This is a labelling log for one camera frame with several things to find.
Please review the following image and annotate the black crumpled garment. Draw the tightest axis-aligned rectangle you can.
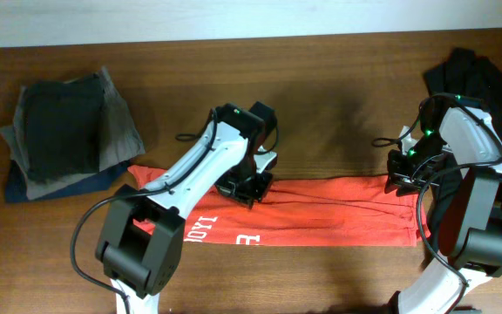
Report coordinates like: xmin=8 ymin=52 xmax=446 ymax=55
xmin=423 ymin=48 xmax=502 ymax=250

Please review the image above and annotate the folded black garment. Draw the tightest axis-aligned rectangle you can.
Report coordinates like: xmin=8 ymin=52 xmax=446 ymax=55
xmin=23 ymin=74 xmax=104 ymax=181

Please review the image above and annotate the folded grey garment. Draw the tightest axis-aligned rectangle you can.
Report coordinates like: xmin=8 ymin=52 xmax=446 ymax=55
xmin=0 ymin=66 xmax=145 ymax=199

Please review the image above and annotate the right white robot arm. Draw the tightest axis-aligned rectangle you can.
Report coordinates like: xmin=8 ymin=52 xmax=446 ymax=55
xmin=372 ymin=93 xmax=502 ymax=313

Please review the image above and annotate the folded navy garment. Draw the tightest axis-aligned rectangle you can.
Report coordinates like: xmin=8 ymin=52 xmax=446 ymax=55
xmin=4 ymin=160 xmax=132 ymax=203

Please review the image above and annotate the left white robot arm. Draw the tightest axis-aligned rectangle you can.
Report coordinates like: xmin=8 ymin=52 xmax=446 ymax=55
xmin=95 ymin=102 xmax=278 ymax=313

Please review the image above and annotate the orange t-shirt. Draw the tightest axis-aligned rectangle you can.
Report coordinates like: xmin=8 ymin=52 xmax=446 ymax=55
xmin=126 ymin=164 xmax=431 ymax=248

